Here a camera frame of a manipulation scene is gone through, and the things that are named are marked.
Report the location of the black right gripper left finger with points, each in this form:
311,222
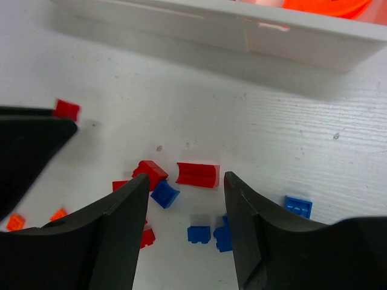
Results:
95,247

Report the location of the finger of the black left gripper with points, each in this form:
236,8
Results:
25,111
27,145

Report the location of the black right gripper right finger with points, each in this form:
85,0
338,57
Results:
274,248

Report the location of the small blue lego clip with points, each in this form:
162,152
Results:
223,237

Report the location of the orange square lego plate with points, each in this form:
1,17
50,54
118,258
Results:
16,222
61,213

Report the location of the small blue lego brick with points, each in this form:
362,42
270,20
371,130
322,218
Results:
298,206

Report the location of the red small lego slope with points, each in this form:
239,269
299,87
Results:
118,184

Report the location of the blue square lego brick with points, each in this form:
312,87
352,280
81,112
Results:
164,195

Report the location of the red stacked lego bricks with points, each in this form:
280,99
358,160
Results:
155,173

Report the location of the red lego half cylinder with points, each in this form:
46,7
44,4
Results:
199,175

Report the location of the white three-compartment sorting tray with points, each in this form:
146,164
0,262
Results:
253,27

